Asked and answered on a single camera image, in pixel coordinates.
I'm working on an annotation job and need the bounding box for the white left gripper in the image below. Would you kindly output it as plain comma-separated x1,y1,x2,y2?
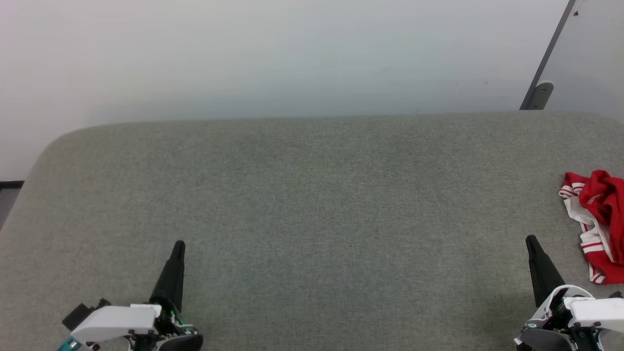
71,240,198,351

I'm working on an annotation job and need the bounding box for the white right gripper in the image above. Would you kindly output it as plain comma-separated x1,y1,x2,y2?
524,235,624,351

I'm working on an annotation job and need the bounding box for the red and white jersey shirt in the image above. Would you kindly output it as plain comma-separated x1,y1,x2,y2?
558,169,624,286

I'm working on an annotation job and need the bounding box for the grey framed partition panel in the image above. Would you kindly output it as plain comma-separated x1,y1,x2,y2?
519,0,624,122

